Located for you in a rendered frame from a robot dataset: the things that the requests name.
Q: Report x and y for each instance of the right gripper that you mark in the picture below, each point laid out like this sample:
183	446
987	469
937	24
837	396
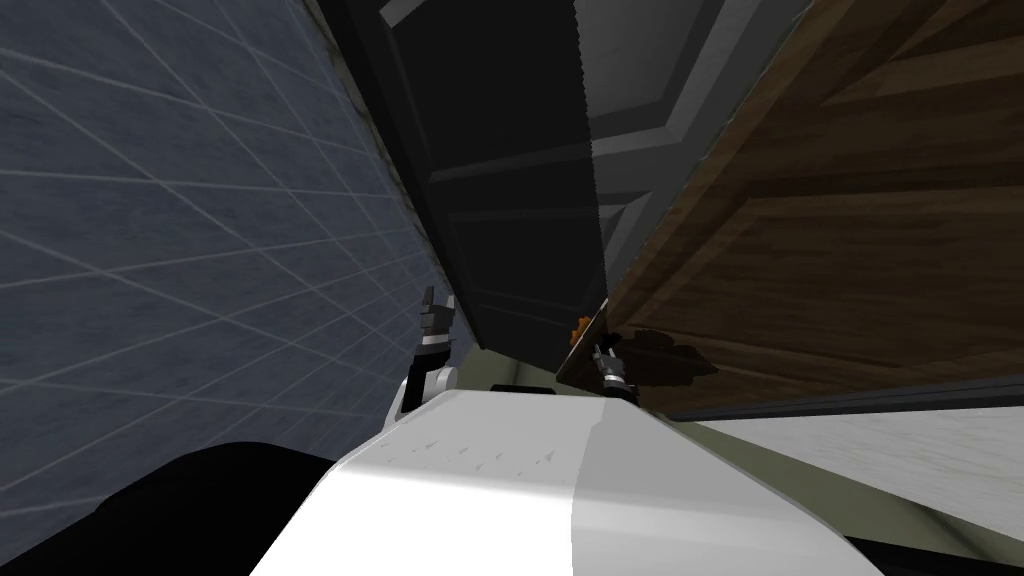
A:
607	356

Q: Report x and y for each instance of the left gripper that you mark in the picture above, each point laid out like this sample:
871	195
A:
436	326

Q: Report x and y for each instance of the dark grey panelled door leaf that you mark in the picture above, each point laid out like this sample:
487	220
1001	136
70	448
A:
496	160

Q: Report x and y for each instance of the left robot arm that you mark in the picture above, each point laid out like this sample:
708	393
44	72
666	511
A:
160	520

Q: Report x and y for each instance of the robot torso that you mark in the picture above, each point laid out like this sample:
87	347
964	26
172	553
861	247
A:
512	496

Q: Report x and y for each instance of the orange door knob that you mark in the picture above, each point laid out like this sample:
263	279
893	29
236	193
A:
580	330

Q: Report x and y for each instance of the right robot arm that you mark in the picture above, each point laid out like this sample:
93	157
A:
622	387

